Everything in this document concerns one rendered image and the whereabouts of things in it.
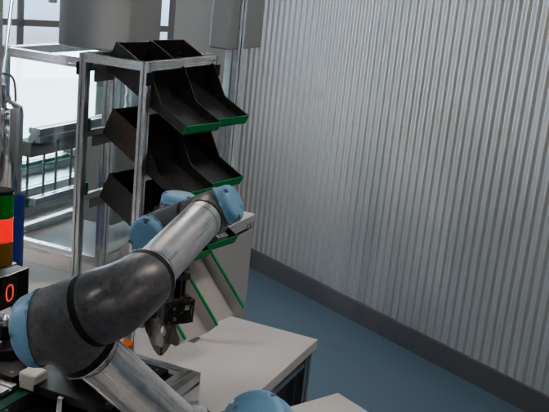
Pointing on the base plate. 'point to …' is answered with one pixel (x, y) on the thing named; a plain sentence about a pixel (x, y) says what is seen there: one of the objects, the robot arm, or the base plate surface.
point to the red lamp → (6, 230)
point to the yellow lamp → (6, 253)
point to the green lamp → (6, 207)
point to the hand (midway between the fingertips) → (159, 347)
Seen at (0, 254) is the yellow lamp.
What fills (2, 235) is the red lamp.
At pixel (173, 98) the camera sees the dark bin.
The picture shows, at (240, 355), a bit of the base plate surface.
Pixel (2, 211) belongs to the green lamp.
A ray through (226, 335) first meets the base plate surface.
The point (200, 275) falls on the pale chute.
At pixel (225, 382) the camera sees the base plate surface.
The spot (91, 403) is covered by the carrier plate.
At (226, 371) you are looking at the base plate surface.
